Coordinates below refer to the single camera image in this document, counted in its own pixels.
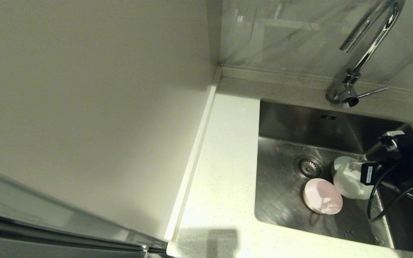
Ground white bowl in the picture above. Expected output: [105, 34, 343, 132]
[333, 161, 375, 200]

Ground blue-grey bowl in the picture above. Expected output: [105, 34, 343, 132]
[330, 156, 358, 177]

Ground chrome faucet lever handle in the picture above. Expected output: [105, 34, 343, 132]
[357, 86, 389, 99]

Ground pink bowl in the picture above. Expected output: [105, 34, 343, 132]
[303, 178, 343, 215]

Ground stainless steel sink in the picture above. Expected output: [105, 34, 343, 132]
[254, 99, 413, 255]

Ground round metal drain strainer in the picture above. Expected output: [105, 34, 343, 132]
[294, 155, 325, 180]

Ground chrome gooseneck faucet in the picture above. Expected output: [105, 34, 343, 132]
[326, 0, 406, 108]

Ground white cabinet side panel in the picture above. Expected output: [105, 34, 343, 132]
[0, 0, 222, 241]

